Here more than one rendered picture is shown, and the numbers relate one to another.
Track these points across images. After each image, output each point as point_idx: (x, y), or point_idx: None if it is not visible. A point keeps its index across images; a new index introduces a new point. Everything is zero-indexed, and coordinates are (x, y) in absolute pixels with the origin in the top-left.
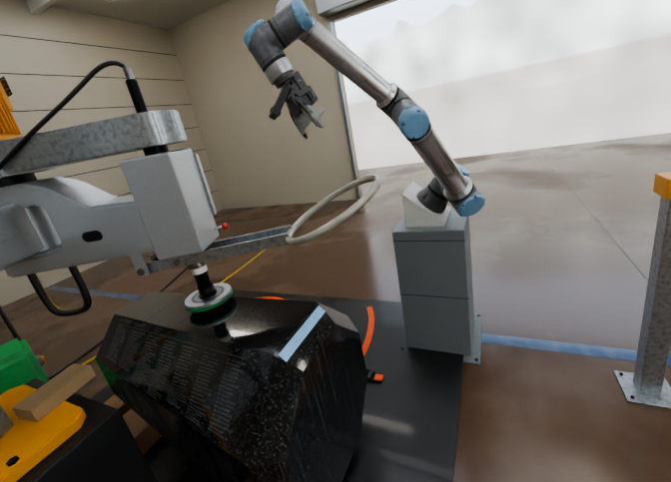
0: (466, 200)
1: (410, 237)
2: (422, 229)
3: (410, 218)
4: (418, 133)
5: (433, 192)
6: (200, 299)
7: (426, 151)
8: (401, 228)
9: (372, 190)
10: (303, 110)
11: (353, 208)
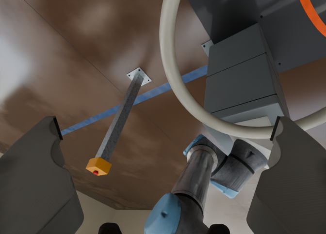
0: (189, 146)
1: (252, 104)
2: (242, 117)
3: (260, 126)
4: (161, 200)
5: (239, 160)
6: None
7: (180, 182)
8: (270, 113)
9: (169, 82)
10: (4, 230)
11: (160, 23)
